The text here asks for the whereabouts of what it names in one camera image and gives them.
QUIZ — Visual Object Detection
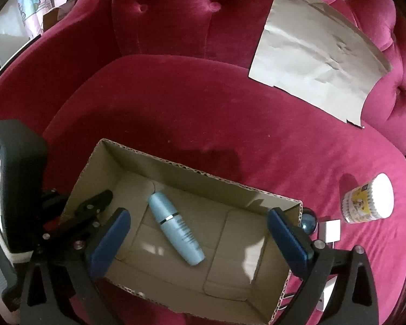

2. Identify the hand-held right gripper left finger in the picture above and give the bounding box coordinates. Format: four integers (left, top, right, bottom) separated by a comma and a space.
18, 207, 132, 325

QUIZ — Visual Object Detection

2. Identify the round blue tin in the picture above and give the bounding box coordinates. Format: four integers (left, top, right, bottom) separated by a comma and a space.
299, 207, 320, 236

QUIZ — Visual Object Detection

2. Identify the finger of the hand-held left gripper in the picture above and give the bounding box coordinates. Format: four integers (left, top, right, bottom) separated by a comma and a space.
40, 188, 67, 217
56, 190, 113, 236

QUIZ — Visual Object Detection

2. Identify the light blue cosmetic bottle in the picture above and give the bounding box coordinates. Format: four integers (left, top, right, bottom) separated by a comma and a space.
148, 191, 206, 266

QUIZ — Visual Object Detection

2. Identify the small brown cardboard carton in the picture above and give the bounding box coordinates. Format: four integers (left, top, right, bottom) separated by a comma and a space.
42, 5, 69, 34

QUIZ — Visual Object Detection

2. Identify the white rectangular power bank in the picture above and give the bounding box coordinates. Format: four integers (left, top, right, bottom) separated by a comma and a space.
316, 272, 338, 314

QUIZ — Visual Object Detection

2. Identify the white charger plug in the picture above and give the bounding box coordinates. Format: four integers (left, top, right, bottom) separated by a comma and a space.
320, 219, 341, 244

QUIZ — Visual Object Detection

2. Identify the cardboard box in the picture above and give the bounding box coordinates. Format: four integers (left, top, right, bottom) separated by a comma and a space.
59, 138, 304, 325

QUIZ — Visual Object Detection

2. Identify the red velvet tufted sofa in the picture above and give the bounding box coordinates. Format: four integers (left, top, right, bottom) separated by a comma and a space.
0, 0, 406, 325

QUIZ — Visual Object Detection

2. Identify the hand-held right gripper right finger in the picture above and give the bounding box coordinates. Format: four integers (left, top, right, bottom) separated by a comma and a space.
267, 207, 391, 325

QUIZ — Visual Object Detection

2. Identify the printed cartoon curtain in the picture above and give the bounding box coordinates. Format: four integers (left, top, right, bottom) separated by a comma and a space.
16, 0, 56, 41

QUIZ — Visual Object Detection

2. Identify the brown paper sheet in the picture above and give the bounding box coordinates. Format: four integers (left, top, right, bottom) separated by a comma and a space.
248, 0, 393, 130

